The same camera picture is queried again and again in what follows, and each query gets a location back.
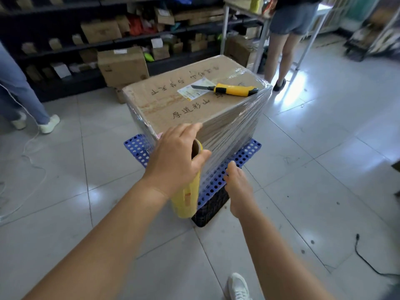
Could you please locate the person's right hand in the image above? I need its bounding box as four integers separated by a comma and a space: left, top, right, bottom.
222, 160, 256, 220

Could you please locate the person's left hand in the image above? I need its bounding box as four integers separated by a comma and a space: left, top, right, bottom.
142, 122, 213, 201

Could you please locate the yellow stretch film roll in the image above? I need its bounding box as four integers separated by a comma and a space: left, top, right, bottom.
170, 139, 204, 219

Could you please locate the large brown cardboard box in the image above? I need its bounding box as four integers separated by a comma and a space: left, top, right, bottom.
122, 54, 273, 185

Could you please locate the yellow black utility knife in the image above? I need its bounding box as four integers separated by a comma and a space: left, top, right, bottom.
190, 83, 259, 97

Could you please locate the person's right forearm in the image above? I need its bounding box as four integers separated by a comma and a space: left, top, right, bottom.
239, 204, 335, 300

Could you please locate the person's left forearm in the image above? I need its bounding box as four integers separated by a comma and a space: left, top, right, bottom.
23, 179, 171, 300

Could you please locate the person's right shoe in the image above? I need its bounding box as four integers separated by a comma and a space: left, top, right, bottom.
225, 272, 253, 300

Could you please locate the cardboard box with white label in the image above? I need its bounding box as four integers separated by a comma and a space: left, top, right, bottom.
97, 46, 150, 88

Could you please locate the film covered cardboard box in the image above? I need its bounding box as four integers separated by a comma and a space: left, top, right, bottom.
224, 35, 260, 68

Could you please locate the small white box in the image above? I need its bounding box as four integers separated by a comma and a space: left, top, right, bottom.
51, 62, 72, 79

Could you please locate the squat cardboard box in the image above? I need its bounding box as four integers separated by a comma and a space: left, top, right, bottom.
80, 20, 123, 44

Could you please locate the black plastic crate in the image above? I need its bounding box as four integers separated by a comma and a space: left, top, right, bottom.
191, 185, 230, 228

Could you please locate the blue perforated plastic pallet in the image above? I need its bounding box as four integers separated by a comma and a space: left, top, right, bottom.
123, 134, 263, 210

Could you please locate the red plastic bag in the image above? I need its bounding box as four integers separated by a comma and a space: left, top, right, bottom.
128, 15, 157, 36

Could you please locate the white metal rack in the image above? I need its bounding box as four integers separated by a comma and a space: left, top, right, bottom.
220, 0, 333, 74

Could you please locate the dark wheeled display rack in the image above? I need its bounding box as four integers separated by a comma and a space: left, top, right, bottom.
343, 0, 400, 62

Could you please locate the black cable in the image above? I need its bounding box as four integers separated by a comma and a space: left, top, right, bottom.
355, 234, 400, 277

